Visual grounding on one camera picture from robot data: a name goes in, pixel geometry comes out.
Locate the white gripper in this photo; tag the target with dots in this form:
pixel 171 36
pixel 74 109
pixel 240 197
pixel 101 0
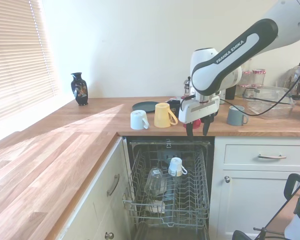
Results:
pixel 200 111

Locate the small white mug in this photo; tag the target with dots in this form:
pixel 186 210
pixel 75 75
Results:
pixel 175 166

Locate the white Franka Panda arm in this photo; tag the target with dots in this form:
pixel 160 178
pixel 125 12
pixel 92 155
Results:
pixel 222 65

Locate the red mug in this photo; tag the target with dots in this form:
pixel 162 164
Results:
pixel 196 124

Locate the small black mug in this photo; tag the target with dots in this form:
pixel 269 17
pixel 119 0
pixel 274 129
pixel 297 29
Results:
pixel 175 105

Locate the yellow mug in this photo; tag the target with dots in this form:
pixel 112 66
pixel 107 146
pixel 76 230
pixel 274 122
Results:
pixel 162 115

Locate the grey mug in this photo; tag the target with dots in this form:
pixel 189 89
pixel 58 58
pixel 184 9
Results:
pixel 235 116

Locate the tall white mug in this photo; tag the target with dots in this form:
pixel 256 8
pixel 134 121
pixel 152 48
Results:
pixel 138 121

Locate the built-in dishwasher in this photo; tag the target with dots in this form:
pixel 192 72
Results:
pixel 130 155

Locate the white dish in dishwasher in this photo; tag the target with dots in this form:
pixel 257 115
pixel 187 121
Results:
pixel 155 206

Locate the glass french press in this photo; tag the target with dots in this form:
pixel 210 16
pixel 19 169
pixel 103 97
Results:
pixel 186 87

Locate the dark round plate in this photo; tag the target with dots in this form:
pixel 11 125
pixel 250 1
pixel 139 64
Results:
pixel 143 106

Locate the round metal cabinet knob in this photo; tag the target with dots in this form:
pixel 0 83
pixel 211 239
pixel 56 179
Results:
pixel 109 235
pixel 227 179

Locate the clear drinking glass in rack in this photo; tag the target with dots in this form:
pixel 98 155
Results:
pixel 153 182

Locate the clear container with clip lid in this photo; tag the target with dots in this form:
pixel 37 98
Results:
pixel 270 98

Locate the clear glass jug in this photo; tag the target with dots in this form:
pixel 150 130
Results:
pixel 292 80

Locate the dark blue painted vase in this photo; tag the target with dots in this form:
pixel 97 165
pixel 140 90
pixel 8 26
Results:
pixel 79 90

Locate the beige window blind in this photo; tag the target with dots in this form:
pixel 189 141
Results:
pixel 17 55

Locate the black clamp mount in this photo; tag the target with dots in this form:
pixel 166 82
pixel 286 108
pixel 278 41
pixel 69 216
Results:
pixel 292 185

